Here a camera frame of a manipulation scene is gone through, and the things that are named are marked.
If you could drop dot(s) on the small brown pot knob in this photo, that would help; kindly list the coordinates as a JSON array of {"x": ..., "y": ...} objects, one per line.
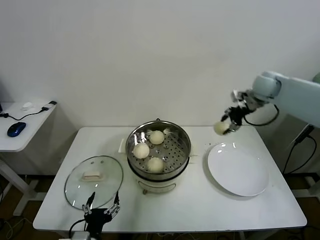
[{"x": 144, "y": 192}]

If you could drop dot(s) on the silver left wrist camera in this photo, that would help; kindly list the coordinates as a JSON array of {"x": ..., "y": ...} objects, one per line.
[{"x": 81, "y": 236}]

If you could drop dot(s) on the white side table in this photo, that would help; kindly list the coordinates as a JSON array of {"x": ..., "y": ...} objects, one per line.
[{"x": 15, "y": 143}]

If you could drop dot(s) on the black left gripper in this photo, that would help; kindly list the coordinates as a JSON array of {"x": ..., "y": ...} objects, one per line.
[{"x": 96, "y": 217}]

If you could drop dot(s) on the blue computer mouse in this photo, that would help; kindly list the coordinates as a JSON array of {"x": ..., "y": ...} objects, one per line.
[{"x": 16, "y": 129}]

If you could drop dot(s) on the cream steamed baozi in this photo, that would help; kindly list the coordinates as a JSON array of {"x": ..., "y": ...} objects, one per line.
[
  {"x": 155, "y": 165},
  {"x": 141, "y": 151},
  {"x": 221, "y": 128},
  {"x": 156, "y": 137}
]

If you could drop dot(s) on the pale green appliance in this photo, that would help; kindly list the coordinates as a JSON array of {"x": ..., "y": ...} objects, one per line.
[{"x": 317, "y": 78}]

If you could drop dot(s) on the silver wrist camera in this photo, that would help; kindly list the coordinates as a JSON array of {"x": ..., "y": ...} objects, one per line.
[
  {"x": 81, "y": 236},
  {"x": 237, "y": 96}
]

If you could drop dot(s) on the white desk leg frame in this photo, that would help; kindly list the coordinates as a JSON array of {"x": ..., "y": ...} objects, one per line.
[{"x": 313, "y": 186}]

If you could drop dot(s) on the stainless steel steamer basket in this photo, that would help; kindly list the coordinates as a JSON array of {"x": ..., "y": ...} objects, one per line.
[{"x": 175, "y": 155}]

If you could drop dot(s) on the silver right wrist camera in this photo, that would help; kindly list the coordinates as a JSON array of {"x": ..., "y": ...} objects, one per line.
[{"x": 237, "y": 96}]

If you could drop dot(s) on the small white crumpled object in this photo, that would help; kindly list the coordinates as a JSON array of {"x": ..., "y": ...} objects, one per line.
[{"x": 27, "y": 106}]

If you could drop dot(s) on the white round plate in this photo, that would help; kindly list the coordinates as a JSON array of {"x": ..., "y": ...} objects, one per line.
[{"x": 237, "y": 170}]

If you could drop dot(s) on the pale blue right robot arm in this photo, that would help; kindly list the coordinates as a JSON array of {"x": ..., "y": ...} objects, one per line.
[{"x": 300, "y": 92}]

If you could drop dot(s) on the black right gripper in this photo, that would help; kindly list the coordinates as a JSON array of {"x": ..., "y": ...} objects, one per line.
[{"x": 238, "y": 115}]

